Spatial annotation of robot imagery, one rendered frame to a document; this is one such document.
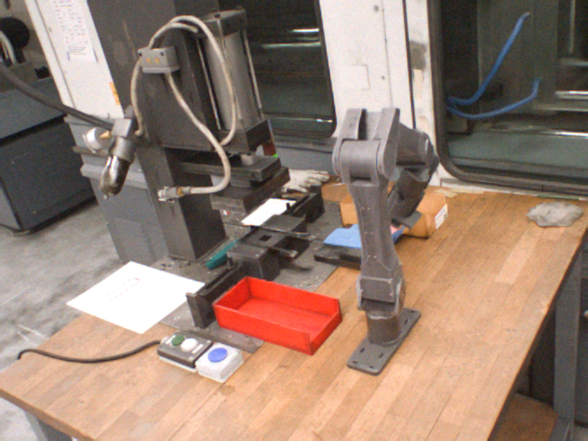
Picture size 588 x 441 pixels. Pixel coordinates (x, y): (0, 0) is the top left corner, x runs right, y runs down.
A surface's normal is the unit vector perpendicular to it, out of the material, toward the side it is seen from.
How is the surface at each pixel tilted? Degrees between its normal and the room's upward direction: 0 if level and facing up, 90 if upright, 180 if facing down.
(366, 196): 91
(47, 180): 90
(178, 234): 90
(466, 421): 0
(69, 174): 90
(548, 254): 0
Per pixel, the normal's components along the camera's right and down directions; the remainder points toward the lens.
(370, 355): -0.17, -0.87
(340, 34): -0.60, 0.47
